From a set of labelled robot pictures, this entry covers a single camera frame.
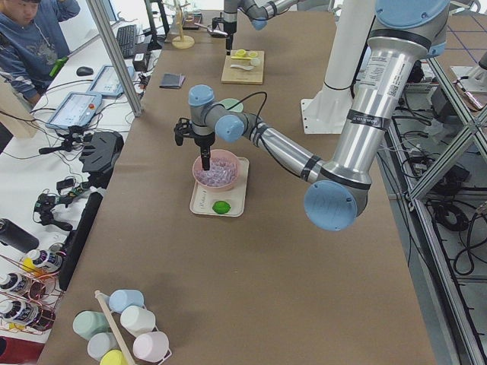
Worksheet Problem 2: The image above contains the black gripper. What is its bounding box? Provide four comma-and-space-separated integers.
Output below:
191, 123, 215, 170
223, 21, 237, 49

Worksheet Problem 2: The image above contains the white ceramic spoon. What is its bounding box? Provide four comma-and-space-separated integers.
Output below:
230, 64, 255, 71

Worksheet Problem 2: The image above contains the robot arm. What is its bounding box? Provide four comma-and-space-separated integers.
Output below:
188, 1, 449, 230
223, 0, 299, 55

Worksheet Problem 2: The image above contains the metal ice scoop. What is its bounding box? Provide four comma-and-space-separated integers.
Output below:
196, 23, 228, 38

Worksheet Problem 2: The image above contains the pink bowl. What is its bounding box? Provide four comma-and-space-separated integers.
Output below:
192, 149, 240, 191

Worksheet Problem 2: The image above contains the pile of clear ice cubes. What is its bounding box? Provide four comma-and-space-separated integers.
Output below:
193, 157, 238, 188

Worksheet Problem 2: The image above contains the mint green bowl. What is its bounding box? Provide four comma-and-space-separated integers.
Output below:
219, 98, 244, 113

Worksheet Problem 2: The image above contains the bamboo cutting board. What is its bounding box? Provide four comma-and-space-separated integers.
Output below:
221, 49, 265, 85

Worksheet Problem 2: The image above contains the cream rectangular tray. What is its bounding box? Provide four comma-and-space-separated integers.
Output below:
189, 157, 250, 217

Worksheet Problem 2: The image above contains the wooden mug tree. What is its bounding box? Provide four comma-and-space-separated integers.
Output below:
167, 0, 195, 49

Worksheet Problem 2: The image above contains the green lime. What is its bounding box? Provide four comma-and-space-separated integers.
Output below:
212, 200, 231, 214

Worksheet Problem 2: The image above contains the grey folded cloth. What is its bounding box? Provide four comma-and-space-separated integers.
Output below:
159, 73, 181, 89

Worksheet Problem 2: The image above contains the black keyboard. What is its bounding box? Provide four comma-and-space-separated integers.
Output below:
116, 24, 137, 59

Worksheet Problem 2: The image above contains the far teach pendant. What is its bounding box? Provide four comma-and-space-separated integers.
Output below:
87, 65, 123, 98

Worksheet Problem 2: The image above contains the teach pendant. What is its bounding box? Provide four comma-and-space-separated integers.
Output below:
87, 65, 123, 98
46, 92, 102, 130

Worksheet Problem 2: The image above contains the near teach pendant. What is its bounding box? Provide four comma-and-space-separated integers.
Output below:
46, 92, 102, 130

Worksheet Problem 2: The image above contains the black computer mouse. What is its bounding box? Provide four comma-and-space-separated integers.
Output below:
76, 66, 94, 77

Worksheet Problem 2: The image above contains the light blue cup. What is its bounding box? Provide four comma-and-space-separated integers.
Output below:
109, 289, 145, 313

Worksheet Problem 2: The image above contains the white cup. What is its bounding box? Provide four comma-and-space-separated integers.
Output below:
120, 306, 156, 337

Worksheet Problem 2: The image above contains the seated person in blue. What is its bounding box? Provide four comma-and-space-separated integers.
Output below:
1, 1, 81, 106

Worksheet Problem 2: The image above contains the pink cup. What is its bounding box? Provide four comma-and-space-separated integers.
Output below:
132, 332, 171, 363

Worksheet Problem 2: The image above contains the mint green cup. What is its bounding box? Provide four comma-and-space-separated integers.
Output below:
72, 311, 110, 341

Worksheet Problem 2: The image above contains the pale grey cup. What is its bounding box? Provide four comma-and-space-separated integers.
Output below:
87, 332, 119, 361

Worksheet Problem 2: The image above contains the yellow cup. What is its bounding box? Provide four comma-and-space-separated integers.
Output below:
100, 349, 128, 365

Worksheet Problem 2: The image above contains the aluminium frame post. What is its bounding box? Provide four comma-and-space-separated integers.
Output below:
86, 0, 142, 117

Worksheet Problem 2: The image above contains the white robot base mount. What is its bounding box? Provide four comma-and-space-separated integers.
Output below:
300, 0, 377, 135

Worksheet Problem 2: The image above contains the copper wire bottle rack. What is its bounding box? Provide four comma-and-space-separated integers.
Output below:
1, 249, 65, 335

